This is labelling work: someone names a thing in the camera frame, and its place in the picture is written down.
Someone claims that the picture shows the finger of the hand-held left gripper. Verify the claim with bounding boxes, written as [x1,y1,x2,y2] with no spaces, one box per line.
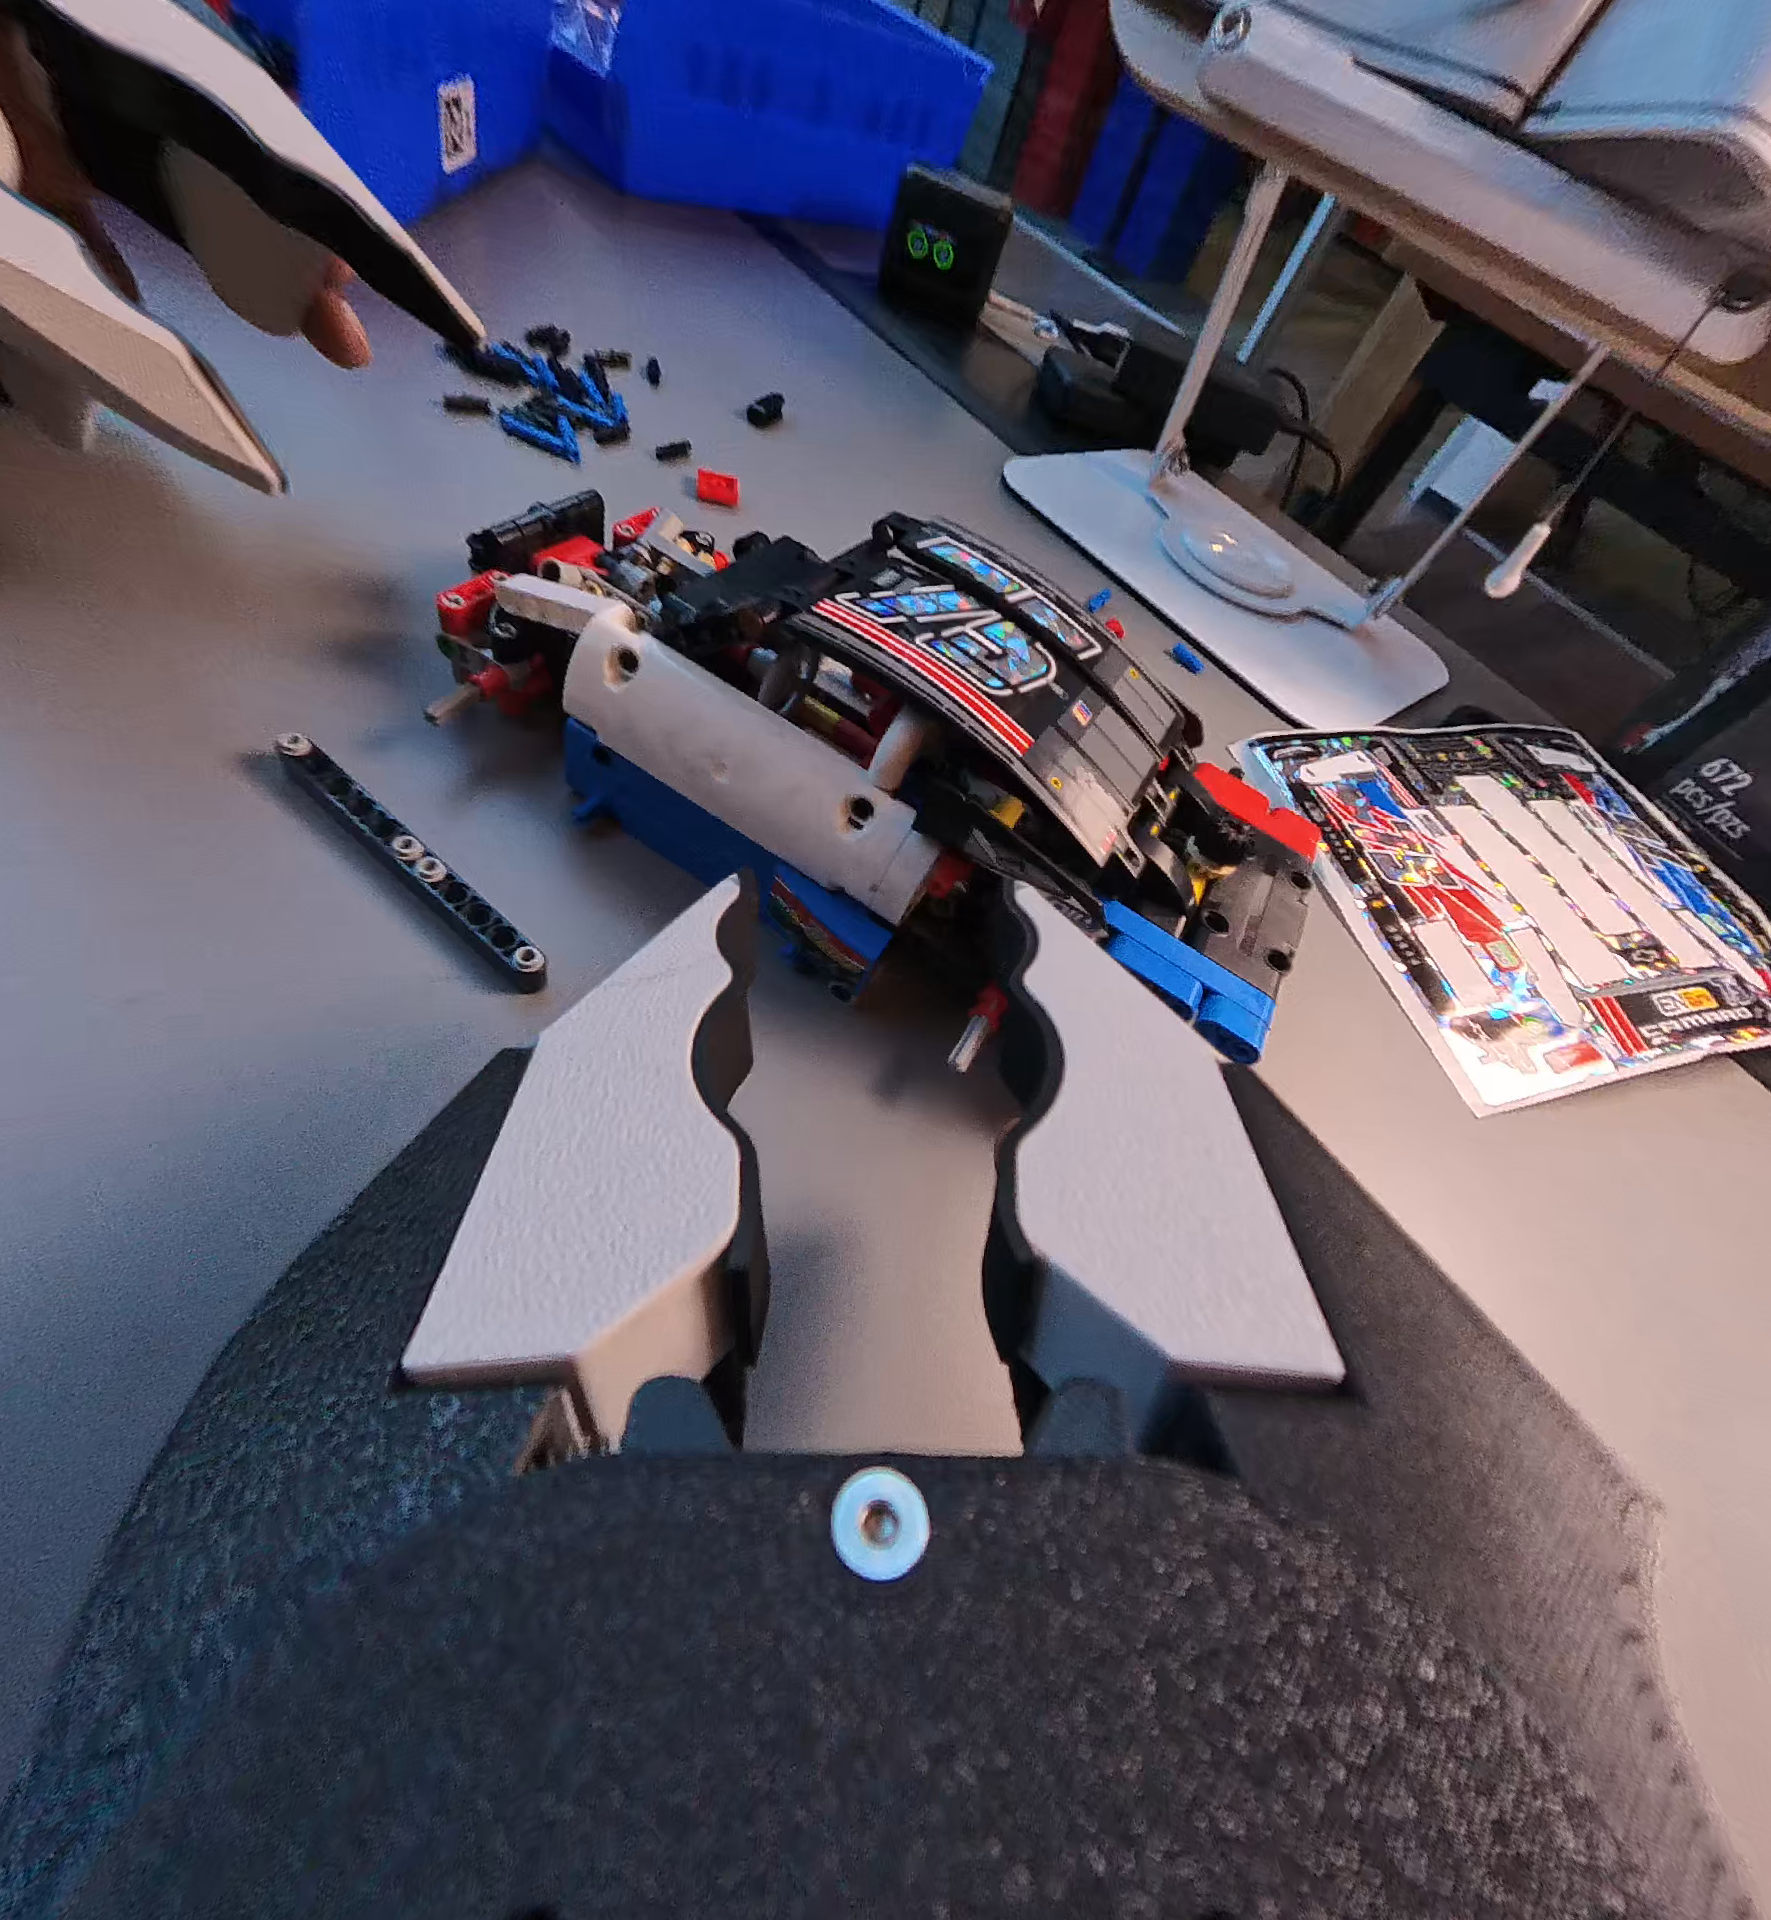
[0,30,291,497]
[31,0,492,351]

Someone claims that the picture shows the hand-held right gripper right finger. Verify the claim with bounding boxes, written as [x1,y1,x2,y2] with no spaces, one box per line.
[980,886,1347,1455]

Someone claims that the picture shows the black device with green lights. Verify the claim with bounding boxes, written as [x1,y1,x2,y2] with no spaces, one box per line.
[879,165,1014,325]

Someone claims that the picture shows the black cable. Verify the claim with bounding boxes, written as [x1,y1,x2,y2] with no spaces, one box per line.
[1258,368,1347,505]

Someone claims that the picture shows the colourful sticker sheet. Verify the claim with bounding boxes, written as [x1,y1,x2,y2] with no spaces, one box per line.
[1230,725,1771,1118]

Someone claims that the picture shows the open lego instruction booklet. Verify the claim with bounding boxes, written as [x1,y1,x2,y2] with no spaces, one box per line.
[1335,0,1771,352]

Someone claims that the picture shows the pile of small lego pins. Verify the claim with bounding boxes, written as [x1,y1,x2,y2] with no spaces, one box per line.
[444,323,696,462]

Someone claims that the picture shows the lego set box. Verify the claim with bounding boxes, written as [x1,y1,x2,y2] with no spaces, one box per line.
[1620,599,1771,932]

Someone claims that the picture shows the black power adapter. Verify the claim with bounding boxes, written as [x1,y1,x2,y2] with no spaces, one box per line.
[1034,323,1278,467]

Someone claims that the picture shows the partly built lego car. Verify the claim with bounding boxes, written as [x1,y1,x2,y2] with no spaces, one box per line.
[427,491,1324,1068]

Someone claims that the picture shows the long black lego beam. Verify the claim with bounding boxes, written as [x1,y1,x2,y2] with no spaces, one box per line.
[274,732,550,995]

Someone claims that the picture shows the white book stand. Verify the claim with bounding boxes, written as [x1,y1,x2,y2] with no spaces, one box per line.
[1003,0,1771,732]

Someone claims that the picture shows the person's left hand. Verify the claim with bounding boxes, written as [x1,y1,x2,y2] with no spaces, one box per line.
[0,0,373,371]

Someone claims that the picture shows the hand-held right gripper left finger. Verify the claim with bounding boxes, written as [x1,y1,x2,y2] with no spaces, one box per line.
[401,873,770,1468]

